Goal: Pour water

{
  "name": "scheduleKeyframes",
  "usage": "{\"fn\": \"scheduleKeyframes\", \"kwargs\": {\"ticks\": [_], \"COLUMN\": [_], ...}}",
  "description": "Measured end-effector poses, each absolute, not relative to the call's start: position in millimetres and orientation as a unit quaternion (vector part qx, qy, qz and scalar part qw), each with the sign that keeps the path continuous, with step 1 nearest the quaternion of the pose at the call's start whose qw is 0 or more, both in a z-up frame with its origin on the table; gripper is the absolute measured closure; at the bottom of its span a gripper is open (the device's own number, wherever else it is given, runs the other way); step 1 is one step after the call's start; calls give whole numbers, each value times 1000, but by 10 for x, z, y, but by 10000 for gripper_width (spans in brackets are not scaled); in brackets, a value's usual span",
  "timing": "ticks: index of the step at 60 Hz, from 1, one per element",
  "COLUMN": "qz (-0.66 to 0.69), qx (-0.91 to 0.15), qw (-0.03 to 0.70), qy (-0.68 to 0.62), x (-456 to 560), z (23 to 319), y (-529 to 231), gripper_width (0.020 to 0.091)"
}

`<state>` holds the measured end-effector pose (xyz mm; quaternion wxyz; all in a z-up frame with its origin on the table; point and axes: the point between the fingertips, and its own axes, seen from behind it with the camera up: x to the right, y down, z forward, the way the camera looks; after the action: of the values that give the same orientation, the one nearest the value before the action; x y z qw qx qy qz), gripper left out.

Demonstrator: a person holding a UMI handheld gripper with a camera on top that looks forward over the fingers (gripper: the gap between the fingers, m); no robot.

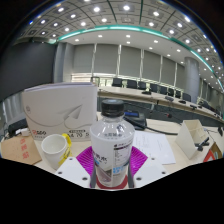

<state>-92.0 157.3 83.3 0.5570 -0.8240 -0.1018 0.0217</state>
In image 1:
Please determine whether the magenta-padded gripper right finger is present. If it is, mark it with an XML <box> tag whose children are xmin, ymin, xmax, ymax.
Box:
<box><xmin>128</xmin><ymin>145</ymin><xmax>168</xmax><ymax>189</ymax></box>

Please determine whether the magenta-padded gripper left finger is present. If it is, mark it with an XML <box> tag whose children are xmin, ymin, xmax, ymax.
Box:
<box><xmin>54</xmin><ymin>145</ymin><xmax>98</xmax><ymax>189</ymax></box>

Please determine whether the clear plastic water bottle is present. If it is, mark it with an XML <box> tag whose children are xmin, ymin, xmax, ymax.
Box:
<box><xmin>89</xmin><ymin>98</ymin><xmax>136</xmax><ymax>188</ymax></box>

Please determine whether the white printed paper sheet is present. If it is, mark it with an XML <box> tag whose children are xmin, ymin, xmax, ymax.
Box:
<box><xmin>131</xmin><ymin>129</ymin><xmax>177</xmax><ymax>166</ymax></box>

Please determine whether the black desk device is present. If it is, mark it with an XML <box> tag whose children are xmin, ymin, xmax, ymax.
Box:
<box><xmin>123</xmin><ymin>110</ymin><xmax>148</xmax><ymax>131</ymax></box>

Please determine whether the small open white box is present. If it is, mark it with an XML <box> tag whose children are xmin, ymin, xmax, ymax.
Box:
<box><xmin>174</xmin><ymin>119</ymin><xmax>212</xmax><ymax>160</ymax></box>

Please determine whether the white cardboard paper box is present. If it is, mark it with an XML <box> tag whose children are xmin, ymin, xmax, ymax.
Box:
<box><xmin>21</xmin><ymin>82</ymin><xmax>99</xmax><ymax>141</ymax></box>

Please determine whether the small black tool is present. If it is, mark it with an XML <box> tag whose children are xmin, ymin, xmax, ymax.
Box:
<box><xmin>195</xmin><ymin>136</ymin><xmax>211</xmax><ymax>152</ymax></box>

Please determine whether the long curved conference desk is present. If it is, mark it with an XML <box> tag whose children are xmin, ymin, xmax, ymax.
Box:
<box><xmin>97</xmin><ymin>85</ymin><xmax>224</xmax><ymax>128</ymax></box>

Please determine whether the brown kraft paper envelope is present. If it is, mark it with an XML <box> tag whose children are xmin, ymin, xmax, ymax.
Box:
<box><xmin>0</xmin><ymin>135</ymin><xmax>43</xmax><ymax>166</ymax></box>

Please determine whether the row of black office chairs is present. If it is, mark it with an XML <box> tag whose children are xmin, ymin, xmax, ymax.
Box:
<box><xmin>111</xmin><ymin>77</ymin><xmax>214</xmax><ymax>111</ymax></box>

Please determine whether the flat black electronic device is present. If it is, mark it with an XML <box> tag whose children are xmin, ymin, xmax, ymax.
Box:
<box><xmin>7</xmin><ymin>117</ymin><xmax>29</xmax><ymax>137</ymax></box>

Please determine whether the open brown and red carton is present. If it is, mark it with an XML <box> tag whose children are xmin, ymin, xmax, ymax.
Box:
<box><xmin>202</xmin><ymin>141</ymin><xmax>223</xmax><ymax>163</ymax></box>

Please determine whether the group of ceiling lights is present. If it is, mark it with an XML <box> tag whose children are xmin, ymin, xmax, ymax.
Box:
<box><xmin>26</xmin><ymin>0</ymin><xmax>224</xmax><ymax>78</ymax></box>

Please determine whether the black cable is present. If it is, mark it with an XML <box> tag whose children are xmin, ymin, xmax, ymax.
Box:
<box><xmin>123</xmin><ymin>115</ymin><xmax>179</xmax><ymax>136</ymax></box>

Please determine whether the white cup with yellow handle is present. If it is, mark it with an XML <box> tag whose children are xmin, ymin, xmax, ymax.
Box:
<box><xmin>40</xmin><ymin>133</ymin><xmax>73</xmax><ymax>171</ymax></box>

